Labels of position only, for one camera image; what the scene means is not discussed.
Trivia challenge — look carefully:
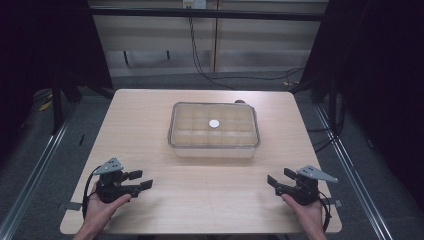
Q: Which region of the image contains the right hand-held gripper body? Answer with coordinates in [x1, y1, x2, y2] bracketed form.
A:
[274, 165, 339, 206]

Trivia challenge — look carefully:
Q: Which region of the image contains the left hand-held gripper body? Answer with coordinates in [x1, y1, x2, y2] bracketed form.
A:
[93, 157, 141, 204]

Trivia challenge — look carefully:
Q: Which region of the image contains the clear plastic storage box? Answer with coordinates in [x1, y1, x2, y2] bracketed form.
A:
[172, 145, 258, 159]

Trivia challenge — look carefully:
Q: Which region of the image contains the clear plastic box lid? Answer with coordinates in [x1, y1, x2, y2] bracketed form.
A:
[167, 101, 262, 150]

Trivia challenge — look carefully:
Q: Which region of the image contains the person's right hand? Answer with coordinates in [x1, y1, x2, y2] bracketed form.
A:
[281, 193, 327, 232]

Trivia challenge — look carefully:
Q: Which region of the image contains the person's left hand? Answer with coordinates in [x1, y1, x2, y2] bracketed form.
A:
[82, 192, 132, 232]

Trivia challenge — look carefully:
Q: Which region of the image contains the yellow floor object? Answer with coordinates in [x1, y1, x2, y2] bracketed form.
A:
[38, 94, 54, 112]

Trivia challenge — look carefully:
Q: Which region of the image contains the black curtain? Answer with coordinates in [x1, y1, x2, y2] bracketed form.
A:
[293, 0, 424, 208]
[0, 0, 114, 158]

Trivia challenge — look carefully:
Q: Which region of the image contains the black horizontal bar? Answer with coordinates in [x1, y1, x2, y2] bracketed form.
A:
[89, 7, 326, 22]

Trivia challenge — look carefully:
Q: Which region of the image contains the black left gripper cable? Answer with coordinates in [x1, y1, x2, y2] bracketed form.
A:
[81, 165, 102, 220]

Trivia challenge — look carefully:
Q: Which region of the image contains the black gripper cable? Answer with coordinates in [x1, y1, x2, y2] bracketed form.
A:
[81, 165, 102, 220]
[317, 190, 333, 233]

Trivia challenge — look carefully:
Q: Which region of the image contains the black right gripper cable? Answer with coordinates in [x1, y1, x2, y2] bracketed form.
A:
[317, 190, 333, 233]

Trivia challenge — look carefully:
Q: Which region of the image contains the metal floor rail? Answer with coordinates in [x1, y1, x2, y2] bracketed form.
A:
[0, 99, 79, 240]
[314, 103, 396, 240]

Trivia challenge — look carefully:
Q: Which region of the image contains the black floor cable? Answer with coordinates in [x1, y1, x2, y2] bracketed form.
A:
[188, 16, 306, 91]

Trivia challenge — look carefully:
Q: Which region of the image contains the white wall outlet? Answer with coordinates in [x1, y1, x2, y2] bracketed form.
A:
[181, 0, 208, 10]

